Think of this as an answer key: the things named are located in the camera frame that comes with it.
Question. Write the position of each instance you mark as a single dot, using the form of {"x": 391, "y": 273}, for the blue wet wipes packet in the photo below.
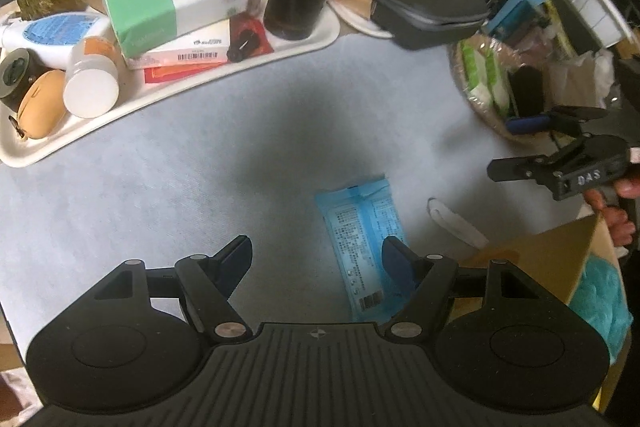
{"x": 357, "y": 232}

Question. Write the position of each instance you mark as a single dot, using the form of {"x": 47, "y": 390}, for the white bottle with blue label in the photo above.
{"x": 50, "y": 34}

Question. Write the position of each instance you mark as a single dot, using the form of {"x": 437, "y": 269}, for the flat white barcode box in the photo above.
{"x": 190, "y": 49}

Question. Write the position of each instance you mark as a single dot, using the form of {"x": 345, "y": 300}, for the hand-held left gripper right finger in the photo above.
{"x": 397, "y": 262}

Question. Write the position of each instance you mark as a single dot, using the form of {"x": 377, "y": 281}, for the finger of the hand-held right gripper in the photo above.
{"x": 565, "y": 119}
{"x": 515, "y": 169}

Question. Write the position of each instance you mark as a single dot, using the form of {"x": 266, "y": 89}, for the white serving tray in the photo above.
{"x": 165, "y": 94}

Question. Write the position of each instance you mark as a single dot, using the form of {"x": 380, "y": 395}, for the small green packet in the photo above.
{"x": 472, "y": 67}
{"x": 497, "y": 82}

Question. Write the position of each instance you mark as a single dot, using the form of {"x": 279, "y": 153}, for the person's right hand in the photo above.
{"x": 622, "y": 222}

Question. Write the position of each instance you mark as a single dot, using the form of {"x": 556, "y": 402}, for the black tape roll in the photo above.
{"x": 17, "y": 77}

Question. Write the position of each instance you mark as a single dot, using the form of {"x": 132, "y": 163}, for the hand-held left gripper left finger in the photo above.
{"x": 237, "y": 257}

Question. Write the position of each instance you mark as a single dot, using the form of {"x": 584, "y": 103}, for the green and white tissue box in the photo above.
{"x": 145, "y": 7}

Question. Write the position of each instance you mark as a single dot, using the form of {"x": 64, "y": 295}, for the white plastic bowl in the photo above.
{"x": 595, "y": 12}

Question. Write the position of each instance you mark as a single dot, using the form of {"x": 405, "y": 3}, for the round wicker basket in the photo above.
{"x": 480, "y": 117}

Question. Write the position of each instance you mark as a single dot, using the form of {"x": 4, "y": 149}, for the brown cardboard box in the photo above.
{"x": 545, "y": 257}

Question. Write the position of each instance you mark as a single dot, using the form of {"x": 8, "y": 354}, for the black binder clip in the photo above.
{"x": 242, "y": 44}

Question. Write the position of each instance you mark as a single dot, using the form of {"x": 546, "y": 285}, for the tan egg-shaped pouch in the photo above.
{"x": 42, "y": 107}

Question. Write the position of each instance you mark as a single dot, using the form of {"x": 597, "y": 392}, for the white pill bottle orange label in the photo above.
{"x": 92, "y": 82}

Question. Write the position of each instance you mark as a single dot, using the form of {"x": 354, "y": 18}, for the dark grey zip case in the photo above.
{"x": 425, "y": 12}

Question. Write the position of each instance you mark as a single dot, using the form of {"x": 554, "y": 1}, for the red card packet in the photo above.
{"x": 250, "y": 32}

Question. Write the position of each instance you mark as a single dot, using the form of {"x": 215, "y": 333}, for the teal fluffy cloth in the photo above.
{"x": 602, "y": 302}

